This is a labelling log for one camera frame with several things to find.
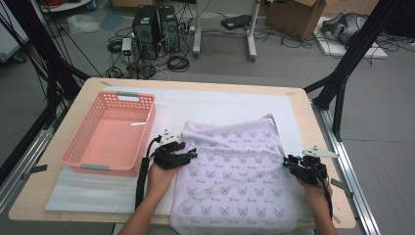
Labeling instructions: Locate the black computer tower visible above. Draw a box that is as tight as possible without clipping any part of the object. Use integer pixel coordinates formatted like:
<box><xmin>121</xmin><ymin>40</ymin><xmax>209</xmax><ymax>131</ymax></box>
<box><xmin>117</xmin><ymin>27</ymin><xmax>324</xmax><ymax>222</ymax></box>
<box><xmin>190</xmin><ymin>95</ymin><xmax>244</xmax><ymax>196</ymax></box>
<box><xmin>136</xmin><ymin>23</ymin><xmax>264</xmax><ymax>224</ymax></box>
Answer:
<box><xmin>158</xmin><ymin>4</ymin><xmax>181</xmax><ymax>55</ymax></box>
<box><xmin>131</xmin><ymin>4</ymin><xmax>161</xmax><ymax>62</ymax></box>

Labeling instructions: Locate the white cabinet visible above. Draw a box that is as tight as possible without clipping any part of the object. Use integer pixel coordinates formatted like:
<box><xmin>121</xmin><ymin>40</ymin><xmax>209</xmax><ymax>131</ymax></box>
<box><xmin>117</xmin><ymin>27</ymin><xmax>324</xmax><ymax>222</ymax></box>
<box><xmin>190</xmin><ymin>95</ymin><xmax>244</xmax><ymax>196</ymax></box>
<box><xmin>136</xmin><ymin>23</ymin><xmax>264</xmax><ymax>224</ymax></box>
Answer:
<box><xmin>0</xmin><ymin>0</ymin><xmax>29</xmax><ymax>63</ymax></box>

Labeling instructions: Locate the person's left hand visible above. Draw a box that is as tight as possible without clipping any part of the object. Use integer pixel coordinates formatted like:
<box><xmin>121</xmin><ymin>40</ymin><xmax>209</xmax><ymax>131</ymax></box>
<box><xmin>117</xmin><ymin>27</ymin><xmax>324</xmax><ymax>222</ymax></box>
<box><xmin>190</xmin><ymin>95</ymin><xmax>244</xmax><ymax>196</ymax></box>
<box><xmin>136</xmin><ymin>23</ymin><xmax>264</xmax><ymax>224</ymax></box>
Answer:
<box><xmin>146</xmin><ymin>162</ymin><xmax>182</xmax><ymax>199</ymax></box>

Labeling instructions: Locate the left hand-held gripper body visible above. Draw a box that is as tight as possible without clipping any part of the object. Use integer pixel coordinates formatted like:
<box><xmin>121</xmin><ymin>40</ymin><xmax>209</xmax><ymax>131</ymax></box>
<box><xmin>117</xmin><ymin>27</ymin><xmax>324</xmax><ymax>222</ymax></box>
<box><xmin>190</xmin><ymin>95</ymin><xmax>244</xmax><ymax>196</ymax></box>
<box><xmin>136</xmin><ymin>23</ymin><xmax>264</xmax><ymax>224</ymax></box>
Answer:
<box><xmin>152</xmin><ymin>128</ymin><xmax>189</xmax><ymax>170</ymax></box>

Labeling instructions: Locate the grey metal bracket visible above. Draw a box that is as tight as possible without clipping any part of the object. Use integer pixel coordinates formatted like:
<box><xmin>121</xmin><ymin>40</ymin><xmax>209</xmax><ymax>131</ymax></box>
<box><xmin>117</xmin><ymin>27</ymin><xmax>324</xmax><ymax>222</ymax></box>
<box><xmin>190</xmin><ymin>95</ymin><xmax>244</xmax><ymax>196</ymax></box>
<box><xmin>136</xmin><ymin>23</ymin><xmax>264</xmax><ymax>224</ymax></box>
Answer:
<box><xmin>331</xmin><ymin>178</ymin><xmax>354</xmax><ymax>199</ymax></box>
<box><xmin>20</xmin><ymin>164</ymin><xmax>49</xmax><ymax>181</ymax></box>

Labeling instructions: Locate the white power adapter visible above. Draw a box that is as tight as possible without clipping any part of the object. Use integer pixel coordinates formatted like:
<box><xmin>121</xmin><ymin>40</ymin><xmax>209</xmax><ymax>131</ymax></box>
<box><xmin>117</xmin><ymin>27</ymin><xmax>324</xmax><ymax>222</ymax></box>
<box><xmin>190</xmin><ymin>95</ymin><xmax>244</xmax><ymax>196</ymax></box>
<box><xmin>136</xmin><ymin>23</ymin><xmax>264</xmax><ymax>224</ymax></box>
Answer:
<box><xmin>120</xmin><ymin>37</ymin><xmax>133</xmax><ymax>64</ymax></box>

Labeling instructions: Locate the coil of black cable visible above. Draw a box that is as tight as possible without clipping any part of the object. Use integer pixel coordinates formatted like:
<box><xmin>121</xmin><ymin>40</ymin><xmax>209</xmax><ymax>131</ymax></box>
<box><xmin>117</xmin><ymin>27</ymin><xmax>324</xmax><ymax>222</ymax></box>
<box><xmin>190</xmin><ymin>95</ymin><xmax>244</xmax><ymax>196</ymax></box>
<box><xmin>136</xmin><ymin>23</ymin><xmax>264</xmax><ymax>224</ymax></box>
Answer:
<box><xmin>166</xmin><ymin>56</ymin><xmax>191</xmax><ymax>73</ymax></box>

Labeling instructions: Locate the white metal stand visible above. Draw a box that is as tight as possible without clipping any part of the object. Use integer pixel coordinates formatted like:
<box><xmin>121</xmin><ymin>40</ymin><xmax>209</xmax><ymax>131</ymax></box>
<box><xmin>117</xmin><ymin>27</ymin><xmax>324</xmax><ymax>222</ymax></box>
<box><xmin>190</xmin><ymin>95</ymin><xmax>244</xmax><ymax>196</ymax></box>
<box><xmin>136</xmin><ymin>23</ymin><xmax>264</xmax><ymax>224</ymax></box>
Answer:
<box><xmin>192</xmin><ymin>0</ymin><xmax>262</xmax><ymax>63</ymax></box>

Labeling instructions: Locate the black flat box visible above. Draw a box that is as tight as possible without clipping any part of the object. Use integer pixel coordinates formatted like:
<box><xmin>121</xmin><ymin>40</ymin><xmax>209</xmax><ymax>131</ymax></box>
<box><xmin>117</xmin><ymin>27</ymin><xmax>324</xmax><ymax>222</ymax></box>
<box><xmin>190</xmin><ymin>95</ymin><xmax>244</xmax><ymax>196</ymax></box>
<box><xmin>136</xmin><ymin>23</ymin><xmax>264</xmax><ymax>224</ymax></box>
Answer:
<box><xmin>220</xmin><ymin>14</ymin><xmax>253</xmax><ymax>31</ymax></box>

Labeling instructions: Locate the open cardboard box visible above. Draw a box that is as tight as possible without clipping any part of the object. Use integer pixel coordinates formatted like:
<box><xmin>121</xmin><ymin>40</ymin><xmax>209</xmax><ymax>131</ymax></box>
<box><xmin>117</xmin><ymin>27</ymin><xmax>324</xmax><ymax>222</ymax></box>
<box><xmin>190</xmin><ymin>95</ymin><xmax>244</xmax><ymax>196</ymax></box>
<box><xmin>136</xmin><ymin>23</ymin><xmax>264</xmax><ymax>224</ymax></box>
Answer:
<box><xmin>264</xmin><ymin>0</ymin><xmax>327</xmax><ymax>41</ymax></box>

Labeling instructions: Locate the aluminium rail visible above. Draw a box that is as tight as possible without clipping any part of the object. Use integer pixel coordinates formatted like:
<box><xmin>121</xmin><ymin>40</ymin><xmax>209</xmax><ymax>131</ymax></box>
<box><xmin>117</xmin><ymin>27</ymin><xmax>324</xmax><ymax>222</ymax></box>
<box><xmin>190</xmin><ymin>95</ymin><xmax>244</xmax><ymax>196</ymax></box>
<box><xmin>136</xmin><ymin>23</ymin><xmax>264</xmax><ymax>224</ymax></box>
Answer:
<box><xmin>0</xmin><ymin>125</ymin><xmax>55</xmax><ymax>213</ymax></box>
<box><xmin>311</xmin><ymin>101</ymin><xmax>382</xmax><ymax>235</ymax></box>

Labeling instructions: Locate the teal floor sheet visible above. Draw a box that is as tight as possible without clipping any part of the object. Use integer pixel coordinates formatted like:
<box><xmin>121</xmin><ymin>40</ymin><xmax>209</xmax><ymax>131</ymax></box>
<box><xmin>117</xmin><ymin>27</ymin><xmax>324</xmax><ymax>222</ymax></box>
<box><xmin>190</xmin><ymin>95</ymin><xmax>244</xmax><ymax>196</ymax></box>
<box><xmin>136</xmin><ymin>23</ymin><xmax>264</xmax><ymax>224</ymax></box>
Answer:
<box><xmin>99</xmin><ymin>9</ymin><xmax>125</xmax><ymax>32</ymax></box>

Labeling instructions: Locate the large cardboard box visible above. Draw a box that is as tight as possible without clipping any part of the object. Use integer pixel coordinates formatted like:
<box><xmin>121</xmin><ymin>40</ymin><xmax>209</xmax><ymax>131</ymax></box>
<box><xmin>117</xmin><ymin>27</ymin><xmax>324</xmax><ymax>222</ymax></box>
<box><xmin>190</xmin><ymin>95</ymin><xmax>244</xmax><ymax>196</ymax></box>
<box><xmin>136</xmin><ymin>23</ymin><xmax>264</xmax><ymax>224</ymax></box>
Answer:
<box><xmin>324</xmin><ymin>0</ymin><xmax>381</xmax><ymax>17</ymax></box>

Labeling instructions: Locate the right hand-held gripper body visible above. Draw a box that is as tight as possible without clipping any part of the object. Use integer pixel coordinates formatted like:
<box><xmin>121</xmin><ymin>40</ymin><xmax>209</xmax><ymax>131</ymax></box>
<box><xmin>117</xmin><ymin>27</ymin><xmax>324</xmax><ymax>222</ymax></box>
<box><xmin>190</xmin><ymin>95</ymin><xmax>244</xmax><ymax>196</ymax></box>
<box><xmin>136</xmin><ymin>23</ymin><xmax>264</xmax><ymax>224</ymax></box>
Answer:
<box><xmin>289</xmin><ymin>145</ymin><xmax>341</xmax><ymax>186</ymax></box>

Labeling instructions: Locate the round white table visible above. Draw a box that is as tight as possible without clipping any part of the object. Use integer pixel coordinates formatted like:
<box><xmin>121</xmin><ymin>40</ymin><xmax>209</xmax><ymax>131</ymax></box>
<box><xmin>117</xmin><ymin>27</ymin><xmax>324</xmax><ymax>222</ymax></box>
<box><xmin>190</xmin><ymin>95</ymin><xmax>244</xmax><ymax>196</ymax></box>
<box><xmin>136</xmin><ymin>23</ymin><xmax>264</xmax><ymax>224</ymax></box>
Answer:
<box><xmin>38</xmin><ymin>0</ymin><xmax>94</xmax><ymax>14</ymax></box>

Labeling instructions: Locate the flat cardboard box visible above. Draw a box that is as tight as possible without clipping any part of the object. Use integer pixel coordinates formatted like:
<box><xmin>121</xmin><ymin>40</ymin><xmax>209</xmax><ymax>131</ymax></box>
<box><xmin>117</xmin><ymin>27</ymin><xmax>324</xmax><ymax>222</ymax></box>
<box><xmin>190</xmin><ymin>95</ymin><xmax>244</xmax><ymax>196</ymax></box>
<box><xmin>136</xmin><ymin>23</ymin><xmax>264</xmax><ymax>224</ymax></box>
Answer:
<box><xmin>112</xmin><ymin>0</ymin><xmax>156</xmax><ymax>8</ymax></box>

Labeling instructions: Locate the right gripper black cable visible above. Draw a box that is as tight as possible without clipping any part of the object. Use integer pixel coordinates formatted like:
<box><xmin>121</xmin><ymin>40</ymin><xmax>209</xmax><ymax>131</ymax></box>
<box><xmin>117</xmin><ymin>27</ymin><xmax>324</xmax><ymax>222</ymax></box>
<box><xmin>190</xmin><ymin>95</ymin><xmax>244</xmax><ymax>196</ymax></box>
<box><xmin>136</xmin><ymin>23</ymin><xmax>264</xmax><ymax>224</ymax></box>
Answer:
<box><xmin>309</xmin><ymin>158</ymin><xmax>335</xmax><ymax>220</ymax></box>

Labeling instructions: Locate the person's right hand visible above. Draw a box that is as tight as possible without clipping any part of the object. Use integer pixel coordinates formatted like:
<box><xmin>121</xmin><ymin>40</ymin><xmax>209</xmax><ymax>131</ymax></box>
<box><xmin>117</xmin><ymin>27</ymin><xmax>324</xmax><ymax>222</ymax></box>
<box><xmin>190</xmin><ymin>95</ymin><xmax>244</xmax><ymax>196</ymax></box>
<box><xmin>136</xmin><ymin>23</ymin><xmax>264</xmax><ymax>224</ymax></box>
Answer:
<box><xmin>297</xmin><ymin>177</ymin><xmax>335</xmax><ymax>208</ymax></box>

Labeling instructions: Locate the pink plastic basket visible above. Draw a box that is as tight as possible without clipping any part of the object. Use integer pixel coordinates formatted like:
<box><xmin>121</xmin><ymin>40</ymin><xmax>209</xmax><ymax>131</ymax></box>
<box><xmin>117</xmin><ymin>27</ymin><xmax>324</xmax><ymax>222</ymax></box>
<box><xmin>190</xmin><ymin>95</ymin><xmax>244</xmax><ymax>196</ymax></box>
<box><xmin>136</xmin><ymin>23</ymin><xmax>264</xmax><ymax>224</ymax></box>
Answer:
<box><xmin>59</xmin><ymin>91</ymin><xmax>157</xmax><ymax>178</ymax></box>

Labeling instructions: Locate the black frame strut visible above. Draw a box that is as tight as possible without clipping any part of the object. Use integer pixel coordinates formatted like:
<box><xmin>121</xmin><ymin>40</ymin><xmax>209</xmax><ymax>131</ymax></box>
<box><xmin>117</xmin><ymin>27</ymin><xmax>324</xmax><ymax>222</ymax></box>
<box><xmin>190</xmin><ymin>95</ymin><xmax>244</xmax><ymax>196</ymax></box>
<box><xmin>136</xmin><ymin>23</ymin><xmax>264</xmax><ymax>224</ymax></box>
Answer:
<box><xmin>302</xmin><ymin>0</ymin><xmax>407</xmax><ymax>142</ymax></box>
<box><xmin>0</xmin><ymin>0</ymin><xmax>91</xmax><ymax>130</ymax></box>

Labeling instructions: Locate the white grid mat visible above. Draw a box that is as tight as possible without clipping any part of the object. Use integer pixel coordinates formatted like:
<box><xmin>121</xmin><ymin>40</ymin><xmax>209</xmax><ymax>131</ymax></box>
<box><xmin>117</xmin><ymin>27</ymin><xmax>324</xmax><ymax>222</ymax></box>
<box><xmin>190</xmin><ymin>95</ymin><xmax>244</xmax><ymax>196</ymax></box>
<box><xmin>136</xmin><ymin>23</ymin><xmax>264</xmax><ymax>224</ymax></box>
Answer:
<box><xmin>44</xmin><ymin>85</ymin><xmax>319</xmax><ymax>223</ymax></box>

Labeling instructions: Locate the white foam board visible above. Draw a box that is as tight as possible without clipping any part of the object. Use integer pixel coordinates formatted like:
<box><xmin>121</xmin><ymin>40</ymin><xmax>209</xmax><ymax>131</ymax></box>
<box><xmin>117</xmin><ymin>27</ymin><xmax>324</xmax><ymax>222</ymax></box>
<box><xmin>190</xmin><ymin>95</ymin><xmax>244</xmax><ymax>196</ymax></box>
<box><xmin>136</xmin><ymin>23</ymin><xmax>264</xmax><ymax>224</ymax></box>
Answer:
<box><xmin>314</xmin><ymin>16</ymin><xmax>389</xmax><ymax>61</ymax></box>

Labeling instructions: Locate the lilac printed blanket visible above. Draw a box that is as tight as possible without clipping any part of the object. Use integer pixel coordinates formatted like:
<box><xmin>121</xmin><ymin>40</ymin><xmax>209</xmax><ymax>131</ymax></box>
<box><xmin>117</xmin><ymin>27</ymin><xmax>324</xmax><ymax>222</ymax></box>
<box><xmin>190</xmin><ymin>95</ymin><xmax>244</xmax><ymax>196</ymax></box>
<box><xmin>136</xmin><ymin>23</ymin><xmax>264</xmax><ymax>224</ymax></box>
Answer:
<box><xmin>169</xmin><ymin>113</ymin><xmax>299</xmax><ymax>235</ymax></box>

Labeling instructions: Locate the clear plastic bag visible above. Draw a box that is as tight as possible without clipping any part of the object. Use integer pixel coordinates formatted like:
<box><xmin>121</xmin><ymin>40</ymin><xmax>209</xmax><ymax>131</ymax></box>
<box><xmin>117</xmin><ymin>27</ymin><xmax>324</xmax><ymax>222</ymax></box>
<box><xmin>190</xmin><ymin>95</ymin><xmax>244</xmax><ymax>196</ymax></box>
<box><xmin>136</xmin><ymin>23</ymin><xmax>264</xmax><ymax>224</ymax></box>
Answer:
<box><xmin>67</xmin><ymin>14</ymin><xmax>102</xmax><ymax>35</ymax></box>

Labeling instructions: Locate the grey plastic device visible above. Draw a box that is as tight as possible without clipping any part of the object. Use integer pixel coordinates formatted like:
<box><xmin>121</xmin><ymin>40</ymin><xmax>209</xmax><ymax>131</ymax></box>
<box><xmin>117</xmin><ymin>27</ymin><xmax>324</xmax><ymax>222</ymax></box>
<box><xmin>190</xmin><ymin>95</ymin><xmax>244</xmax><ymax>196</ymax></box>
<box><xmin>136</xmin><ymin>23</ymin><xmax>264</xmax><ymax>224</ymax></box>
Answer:
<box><xmin>321</xmin><ymin>12</ymin><xmax>368</xmax><ymax>45</ymax></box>

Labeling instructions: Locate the left gripper black sleeved cable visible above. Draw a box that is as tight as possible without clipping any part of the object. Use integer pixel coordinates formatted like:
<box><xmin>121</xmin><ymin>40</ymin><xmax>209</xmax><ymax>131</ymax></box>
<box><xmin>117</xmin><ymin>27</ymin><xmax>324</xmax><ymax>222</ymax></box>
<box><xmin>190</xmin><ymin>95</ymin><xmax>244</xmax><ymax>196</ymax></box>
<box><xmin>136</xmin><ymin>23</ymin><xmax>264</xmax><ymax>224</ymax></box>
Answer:
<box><xmin>134</xmin><ymin>135</ymin><xmax>163</xmax><ymax>211</ymax></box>

